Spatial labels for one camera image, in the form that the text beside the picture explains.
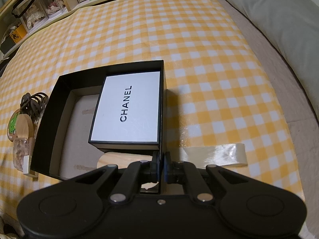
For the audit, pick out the large black box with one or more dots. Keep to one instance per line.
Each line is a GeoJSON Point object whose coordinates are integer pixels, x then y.
{"type": "Point", "coordinates": [62, 142]}

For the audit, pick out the white black Chanel box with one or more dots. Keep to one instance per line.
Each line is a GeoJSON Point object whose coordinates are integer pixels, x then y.
{"type": "Point", "coordinates": [127, 113]}

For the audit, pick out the yellow storage box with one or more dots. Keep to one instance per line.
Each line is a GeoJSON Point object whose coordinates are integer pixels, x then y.
{"type": "Point", "coordinates": [17, 33]}

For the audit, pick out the yellow checkered blanket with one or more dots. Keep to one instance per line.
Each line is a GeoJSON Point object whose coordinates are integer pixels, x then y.
{"type": "Point", "coordinates": [219, 92]}

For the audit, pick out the round cork frog coaster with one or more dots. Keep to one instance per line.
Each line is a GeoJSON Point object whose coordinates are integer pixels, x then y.
{"type": "Point", "coordinates": [11, 129]}

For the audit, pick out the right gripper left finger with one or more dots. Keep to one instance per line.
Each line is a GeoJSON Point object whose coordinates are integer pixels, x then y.
{"type": "Point", "coordinates": [136, 174]}

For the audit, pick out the grey pillow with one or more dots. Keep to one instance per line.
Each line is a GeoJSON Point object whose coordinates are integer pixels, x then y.
{"type": "Point", "coordinates": [292, 28]}

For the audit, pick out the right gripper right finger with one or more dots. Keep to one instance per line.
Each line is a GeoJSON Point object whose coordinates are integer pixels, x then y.
{"type": "Point", "coordinates": [189, 177]}

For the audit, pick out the clear tape strip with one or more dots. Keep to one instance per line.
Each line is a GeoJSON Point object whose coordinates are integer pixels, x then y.
{"type": "Point", "coordinates": [229, 155]}

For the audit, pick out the oval wooden lid box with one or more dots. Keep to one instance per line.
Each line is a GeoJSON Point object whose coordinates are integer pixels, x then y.
{"type": "Point", "coordinates": [122, 160]}

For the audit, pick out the round wooden coaster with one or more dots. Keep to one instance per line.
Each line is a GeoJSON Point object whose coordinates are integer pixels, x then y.
{"type": "Point", "coordinates": [24, 127]}

